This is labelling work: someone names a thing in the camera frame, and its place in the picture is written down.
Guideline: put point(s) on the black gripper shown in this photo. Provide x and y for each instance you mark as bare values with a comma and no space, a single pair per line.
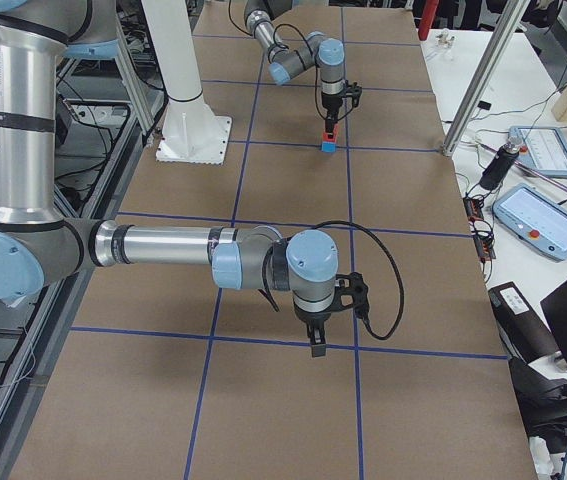
331,104
312,318

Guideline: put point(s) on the red foam block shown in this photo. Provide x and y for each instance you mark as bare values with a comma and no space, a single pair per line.
330,136

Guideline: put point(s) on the blue foam block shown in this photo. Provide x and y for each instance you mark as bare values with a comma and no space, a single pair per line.
328,147

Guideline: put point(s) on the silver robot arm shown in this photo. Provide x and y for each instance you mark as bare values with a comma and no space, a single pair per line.
298,50
39,246

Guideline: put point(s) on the brown paper table cover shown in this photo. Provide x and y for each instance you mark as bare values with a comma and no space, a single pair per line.
163,376

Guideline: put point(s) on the black water bottle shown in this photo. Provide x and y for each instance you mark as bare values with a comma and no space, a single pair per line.
500,165

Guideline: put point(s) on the far teach pendant tablet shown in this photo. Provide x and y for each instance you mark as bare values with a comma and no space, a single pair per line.
544,150

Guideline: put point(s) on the teach pendant tablet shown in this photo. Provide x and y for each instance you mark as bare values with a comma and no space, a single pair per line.
534,219
544,150

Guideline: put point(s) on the near teach pendant tablet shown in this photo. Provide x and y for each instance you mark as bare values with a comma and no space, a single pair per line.
534,219

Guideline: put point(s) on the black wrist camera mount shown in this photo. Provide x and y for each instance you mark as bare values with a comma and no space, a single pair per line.
352,92
351,292

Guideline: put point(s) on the aluminium frame post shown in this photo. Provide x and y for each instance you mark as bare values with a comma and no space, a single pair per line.
498,42

